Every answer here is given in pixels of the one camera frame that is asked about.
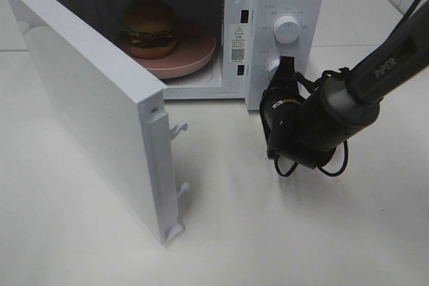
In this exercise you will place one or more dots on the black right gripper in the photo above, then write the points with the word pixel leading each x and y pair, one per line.
pixel 278 111

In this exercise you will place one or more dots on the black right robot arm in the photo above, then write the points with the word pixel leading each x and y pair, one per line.
pixel 306 121

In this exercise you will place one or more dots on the white upper power knob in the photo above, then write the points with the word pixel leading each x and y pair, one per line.
pixel 287 28

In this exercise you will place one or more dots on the white timer knob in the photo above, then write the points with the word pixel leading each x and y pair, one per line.
pixel 272 67

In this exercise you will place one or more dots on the white microwave door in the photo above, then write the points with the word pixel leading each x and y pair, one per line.
pixel 113 107

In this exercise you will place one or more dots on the burger with lettuce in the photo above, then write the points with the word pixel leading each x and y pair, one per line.
pixel 149 29

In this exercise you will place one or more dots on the pink round plate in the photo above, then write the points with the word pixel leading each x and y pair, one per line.
pixel 196 46

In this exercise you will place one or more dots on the white warning label sticker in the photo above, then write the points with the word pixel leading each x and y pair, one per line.
pixel 238 42

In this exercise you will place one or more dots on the white microwave oven body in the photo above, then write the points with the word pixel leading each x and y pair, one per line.
pixel 221 78

